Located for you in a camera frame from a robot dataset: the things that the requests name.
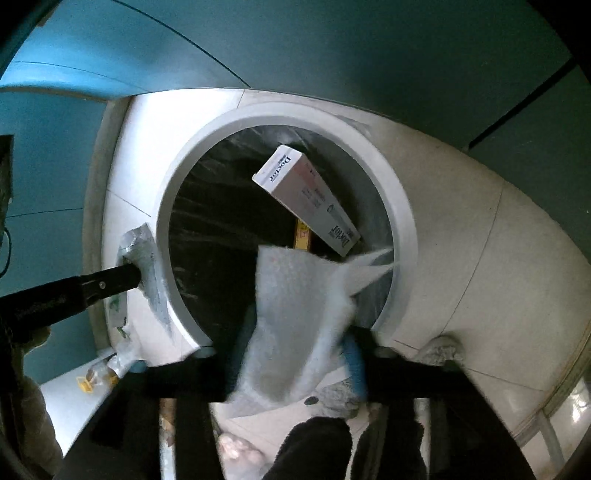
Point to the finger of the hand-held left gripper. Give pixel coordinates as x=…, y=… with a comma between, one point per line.
x=111, y=279

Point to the grey fuzzy slipper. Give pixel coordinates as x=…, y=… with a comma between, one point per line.
x=235, y=454
x=334, y=399

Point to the person's legs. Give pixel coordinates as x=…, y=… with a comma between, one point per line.
x=314, y=452

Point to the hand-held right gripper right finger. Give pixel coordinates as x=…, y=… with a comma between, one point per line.
x=355, y=364

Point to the white fluffy cloth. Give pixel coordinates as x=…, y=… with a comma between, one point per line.
x=295, y=323

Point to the clear plastic wrapper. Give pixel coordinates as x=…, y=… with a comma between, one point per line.
x=147, y=277

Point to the white cardboard box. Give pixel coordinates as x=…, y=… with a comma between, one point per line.
x=300, y=194

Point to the white round trash bin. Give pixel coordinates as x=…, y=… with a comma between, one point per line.
x=277, y=120

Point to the small clear plastic bottle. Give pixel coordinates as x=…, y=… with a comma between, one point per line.
x=99, y=374

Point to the yellow packet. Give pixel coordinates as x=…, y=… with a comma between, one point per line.
x=302, y=235

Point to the glass balcony door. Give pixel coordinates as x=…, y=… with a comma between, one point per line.
x=568, y=406

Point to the black bin liner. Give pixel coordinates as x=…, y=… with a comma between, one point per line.
x=207, y=207

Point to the person's left forearm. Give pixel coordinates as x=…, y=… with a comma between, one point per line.
x=27, y=406

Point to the blue kitchen cabinet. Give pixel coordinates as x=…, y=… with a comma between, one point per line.
x=323, y=46

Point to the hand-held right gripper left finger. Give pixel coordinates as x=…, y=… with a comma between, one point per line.
x=184, y=378

